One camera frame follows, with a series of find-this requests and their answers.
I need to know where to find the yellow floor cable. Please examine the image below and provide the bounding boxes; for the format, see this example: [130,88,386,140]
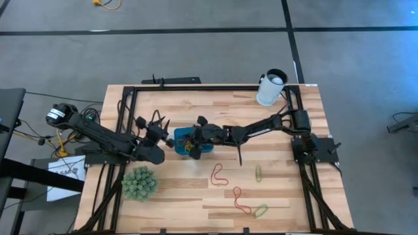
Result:
[92,0,122,11]

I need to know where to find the black aluminium table frame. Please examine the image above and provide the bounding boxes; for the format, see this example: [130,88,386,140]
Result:
[76,84,355,235]

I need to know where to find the green artificial plant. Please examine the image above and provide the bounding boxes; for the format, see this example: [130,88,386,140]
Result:
[121,165,160,202]

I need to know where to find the white cup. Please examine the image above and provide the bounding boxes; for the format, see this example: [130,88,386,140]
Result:
[255,67,289,107]

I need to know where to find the black hub with green light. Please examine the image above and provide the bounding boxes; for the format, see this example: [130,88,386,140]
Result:
[83,112,99,127]

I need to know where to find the black floor cable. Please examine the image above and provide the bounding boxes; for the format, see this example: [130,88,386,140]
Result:
[382,110,418,157]

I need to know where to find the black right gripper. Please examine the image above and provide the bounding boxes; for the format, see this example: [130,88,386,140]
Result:
[189,115,229,161]

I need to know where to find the blue plastic bin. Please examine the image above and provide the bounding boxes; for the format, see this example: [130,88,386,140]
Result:
[173,127,215,155]

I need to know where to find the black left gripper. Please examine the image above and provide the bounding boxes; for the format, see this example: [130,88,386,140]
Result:
[135,110,176,149]

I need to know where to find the white paper sheet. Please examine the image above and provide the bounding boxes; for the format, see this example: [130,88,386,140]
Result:
[47,155,88,202]

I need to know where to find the black mounting bar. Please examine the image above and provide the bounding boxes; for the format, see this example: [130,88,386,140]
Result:
[140,74,202,85]

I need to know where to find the black beam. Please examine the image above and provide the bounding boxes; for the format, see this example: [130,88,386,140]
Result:
[0,158,85,193]

